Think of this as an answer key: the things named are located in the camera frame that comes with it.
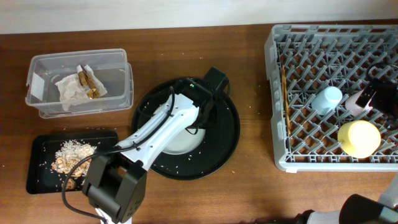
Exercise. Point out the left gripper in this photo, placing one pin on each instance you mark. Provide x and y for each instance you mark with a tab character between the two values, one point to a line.
206	125

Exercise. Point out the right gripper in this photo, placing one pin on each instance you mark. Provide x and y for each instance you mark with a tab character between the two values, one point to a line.
384	91

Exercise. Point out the pink cup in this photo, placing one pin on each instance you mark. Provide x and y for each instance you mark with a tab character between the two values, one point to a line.
353	108

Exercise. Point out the yellow bowl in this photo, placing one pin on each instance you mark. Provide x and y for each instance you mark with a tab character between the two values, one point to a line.
359	139

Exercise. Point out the grey plate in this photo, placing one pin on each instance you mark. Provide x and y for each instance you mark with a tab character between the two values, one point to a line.
175	137

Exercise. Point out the blue cup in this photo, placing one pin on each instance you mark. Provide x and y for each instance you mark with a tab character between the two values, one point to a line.
327	100

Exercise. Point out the gold foil wrapper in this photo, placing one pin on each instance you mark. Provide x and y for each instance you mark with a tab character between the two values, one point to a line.
87	83

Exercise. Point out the white napkin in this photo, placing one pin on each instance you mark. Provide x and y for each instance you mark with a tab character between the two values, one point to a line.
71	91

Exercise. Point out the peanut shells and rice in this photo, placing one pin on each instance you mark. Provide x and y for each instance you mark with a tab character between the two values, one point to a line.
68	156

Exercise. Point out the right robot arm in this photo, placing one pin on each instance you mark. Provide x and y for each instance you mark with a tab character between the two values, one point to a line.
359	209

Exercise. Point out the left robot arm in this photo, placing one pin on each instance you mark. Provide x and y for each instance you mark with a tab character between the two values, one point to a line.
116	180

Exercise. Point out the grey dishwasher rack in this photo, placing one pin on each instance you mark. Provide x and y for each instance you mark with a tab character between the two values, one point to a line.
301	61

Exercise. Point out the round black tray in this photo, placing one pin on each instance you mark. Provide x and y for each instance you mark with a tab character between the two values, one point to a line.
213	152

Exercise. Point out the clear plastic bin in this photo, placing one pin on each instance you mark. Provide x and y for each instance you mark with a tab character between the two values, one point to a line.
110	66

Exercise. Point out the black rectangular tray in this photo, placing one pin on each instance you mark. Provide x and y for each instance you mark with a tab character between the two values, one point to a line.
41	178

